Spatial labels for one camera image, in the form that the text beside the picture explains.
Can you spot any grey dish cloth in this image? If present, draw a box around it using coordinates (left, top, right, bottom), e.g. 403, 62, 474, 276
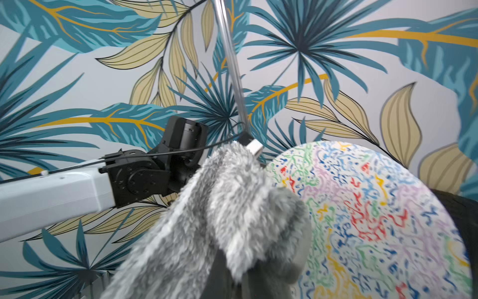
102, 143, 311, 299

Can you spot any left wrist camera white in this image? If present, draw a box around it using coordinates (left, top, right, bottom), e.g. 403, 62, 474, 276
237, 132, 264, 158

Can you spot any left aluminium corner post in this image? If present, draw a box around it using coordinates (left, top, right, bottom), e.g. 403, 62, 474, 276
213, 0, 250, 133

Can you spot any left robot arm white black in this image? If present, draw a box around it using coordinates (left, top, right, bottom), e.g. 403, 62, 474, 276
1, 116, 209, 241

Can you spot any white plate colourful squiggle pattern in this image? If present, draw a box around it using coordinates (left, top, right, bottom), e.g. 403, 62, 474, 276
266, 142, 473, 299

